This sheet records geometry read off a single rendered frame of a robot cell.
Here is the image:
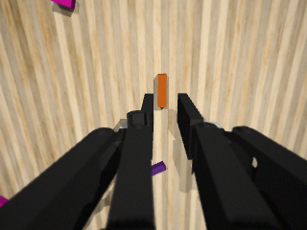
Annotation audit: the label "orange rod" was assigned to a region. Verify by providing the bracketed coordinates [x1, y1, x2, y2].
[158, 74, 167, 107]

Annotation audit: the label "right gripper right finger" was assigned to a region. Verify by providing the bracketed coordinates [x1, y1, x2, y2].
[177, 93, 307, 230]

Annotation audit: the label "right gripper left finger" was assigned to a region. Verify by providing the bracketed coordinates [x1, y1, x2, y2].
[0, 93, 156, 230]

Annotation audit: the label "purple rod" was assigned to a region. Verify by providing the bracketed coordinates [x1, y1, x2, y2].
[152, 161, 166, 176]

